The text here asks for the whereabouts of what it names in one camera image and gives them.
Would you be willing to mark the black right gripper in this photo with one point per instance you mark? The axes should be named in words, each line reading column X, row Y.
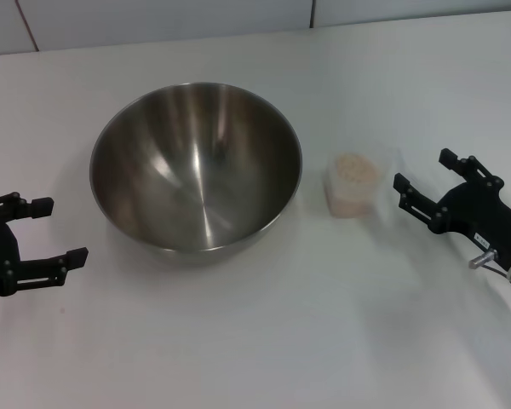
column 481, row 213

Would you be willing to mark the stainless steel mixing bowl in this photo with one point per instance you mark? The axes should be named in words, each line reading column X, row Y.
column 196, row 170

